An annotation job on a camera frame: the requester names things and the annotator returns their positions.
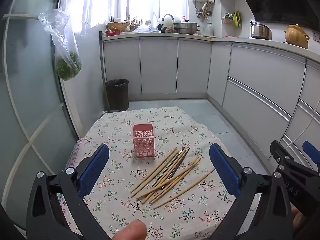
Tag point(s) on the plastic bag of greens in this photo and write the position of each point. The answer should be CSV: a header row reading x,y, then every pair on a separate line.
x,y
56,23

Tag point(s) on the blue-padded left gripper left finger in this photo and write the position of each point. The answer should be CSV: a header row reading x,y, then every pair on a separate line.
x,y
45,218

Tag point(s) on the yellow clay pot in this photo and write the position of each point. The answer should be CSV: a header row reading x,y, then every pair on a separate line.
x,y
295,35

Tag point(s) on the floral tablecloth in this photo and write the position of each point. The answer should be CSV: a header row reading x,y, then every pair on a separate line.
x,y
193,215

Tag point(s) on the wicker basket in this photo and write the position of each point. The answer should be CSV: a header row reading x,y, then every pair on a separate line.
x,y
118,26

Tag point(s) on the person's right hand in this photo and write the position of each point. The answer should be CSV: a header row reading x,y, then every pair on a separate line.
x,y
297,217

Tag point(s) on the bamboo chopstick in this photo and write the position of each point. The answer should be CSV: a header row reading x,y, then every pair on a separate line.
x,y
186,190
174,182
164,161
173,166
156,175
172,178

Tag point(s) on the black chopstick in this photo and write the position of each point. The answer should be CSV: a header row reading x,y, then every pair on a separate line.
x,y
180,160
160,178

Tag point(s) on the dark brown trash bin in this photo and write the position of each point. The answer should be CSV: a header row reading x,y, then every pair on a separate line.
x,y
118,94

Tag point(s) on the mop with grey handle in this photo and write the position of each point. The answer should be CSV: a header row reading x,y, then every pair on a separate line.
x,y
103,74

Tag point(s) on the steel steamer pot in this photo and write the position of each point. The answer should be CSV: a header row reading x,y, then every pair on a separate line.
x,y
186,28

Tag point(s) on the black range hood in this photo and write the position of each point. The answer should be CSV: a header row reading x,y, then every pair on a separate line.
x,y
302,12

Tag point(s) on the curved kitchen faucet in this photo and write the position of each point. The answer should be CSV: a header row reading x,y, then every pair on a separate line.
x,y
168,21

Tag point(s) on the yellow green hanging packets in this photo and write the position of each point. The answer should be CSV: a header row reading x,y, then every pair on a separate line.
x,y
237,19

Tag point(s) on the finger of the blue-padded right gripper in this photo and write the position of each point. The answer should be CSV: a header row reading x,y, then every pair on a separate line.
x,y
282,154
312,152

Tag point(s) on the person's left hand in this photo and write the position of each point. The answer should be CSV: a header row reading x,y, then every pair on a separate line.
x,y
136,230

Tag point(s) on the pink perforated utensil holder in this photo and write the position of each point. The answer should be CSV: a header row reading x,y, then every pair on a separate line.
x,y
143,138

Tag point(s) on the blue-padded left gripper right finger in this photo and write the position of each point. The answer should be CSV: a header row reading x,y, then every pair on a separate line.
x,y
273,217

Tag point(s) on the white kettle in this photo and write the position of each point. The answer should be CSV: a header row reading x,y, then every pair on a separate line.
x,y
162,28

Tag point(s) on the steel stockpot on stove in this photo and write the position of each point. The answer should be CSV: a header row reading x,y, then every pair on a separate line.
x,y
260,31

